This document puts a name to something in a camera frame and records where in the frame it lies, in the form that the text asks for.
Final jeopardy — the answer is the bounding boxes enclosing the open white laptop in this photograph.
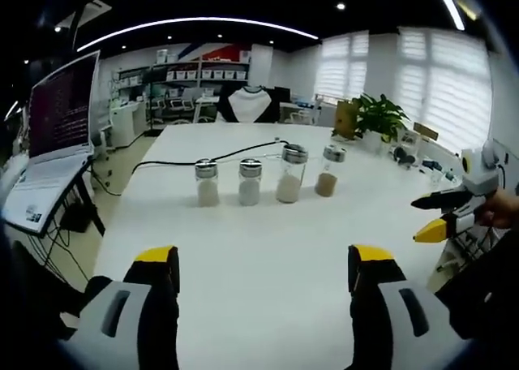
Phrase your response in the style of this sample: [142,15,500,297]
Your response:
[2,49,101,235]

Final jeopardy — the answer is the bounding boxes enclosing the short seasoning bottle white powder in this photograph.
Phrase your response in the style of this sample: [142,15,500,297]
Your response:
[238,157,261,207]

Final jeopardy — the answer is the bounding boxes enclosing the tall seasoning bottle beige powder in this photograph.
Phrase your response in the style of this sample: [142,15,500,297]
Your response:
[276,144,309,204]

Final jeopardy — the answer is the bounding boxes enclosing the black laptop stand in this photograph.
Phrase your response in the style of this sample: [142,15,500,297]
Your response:
[38,158,107,249]

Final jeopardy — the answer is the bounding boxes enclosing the green potted plant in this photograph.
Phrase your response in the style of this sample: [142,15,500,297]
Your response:
[331,92,411,154]

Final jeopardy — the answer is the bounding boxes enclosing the person's right hand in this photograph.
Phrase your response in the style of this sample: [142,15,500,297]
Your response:
[474,189,519,230]

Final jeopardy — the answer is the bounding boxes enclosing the black headphones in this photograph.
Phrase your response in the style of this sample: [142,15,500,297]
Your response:
[392,145,418,166]

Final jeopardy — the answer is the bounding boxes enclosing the white storage shelf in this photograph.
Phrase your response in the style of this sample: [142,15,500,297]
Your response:
[111,49,252,123]

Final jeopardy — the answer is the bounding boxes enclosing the seasoning bottle brown powder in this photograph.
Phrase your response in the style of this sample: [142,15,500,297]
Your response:
[314,144,348,198]

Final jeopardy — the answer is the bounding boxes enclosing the black cable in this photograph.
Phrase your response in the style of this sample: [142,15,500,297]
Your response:
[91,140,291,196]

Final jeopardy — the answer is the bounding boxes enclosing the short seasoning bottle beige powder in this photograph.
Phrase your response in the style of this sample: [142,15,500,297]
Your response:
[194,158,221,207]

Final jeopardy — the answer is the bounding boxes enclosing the white wall socket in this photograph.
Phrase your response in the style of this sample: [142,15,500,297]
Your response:
[482,138,513,170]

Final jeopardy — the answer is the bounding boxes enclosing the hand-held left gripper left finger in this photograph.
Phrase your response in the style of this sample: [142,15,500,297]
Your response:
[58,245,181,370]

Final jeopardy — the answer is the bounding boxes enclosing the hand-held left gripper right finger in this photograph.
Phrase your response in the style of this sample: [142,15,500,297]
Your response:
[347,243,474,370]

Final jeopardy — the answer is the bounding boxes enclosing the brown paper bag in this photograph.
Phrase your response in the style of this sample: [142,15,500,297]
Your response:
[333,100,360,140]

